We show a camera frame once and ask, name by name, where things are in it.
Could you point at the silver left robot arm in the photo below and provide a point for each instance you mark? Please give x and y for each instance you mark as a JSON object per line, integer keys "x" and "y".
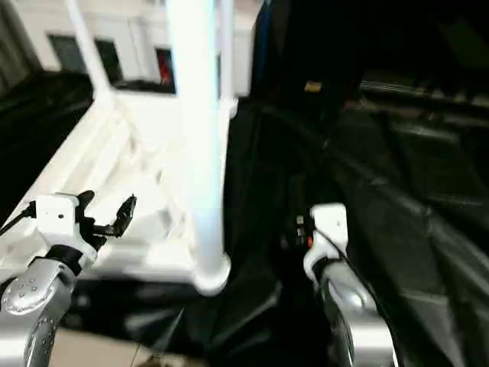
{"x": 34, "y": 298}

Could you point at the white plastic table leg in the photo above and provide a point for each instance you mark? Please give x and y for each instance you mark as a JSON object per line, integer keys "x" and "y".
{"x": 89, "y": 49}
{"x": 198, "y": 114}
{"x": 227, "y": 49}

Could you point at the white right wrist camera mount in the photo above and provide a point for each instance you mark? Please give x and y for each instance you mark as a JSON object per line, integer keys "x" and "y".
{"x": 328, "y": 229}

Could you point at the white plastic table top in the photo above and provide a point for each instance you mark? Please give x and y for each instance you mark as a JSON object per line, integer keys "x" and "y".
{"x": 133, "y": 153}

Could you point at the yellow label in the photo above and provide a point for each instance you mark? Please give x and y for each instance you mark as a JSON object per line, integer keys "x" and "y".
{"x": 312, "y": 86}

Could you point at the grey-brown curtain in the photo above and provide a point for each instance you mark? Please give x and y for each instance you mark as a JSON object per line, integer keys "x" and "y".
{"x": 15, "y": 38}

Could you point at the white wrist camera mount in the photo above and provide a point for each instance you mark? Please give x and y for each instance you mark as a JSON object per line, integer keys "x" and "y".
{"x": 328, "y": 229}
{"x": 57, "y": 221}

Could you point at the red box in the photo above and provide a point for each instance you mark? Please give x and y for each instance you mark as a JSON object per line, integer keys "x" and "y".
{"x": 165, "y": 65}

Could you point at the black plastic mat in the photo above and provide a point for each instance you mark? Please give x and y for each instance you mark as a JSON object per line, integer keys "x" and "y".
{"x": 382, "y": 172}

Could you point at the large black box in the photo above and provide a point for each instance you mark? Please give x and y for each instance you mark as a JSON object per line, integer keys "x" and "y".
{"x": 382, "y": 38}

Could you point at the dark horizontal metal rail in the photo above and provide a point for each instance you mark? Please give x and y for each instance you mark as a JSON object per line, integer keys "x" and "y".
{"x": 424, "y": 91}

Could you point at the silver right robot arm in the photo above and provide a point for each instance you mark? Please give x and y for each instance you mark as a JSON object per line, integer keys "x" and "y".
{"x": 355, "y": 317}

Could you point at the white glass-door cabinet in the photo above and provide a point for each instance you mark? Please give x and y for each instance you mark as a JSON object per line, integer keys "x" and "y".
{"x": 133, "y": 23}

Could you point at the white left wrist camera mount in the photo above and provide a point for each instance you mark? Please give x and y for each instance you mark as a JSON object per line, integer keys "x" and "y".
{"x": 57, "y": 221}

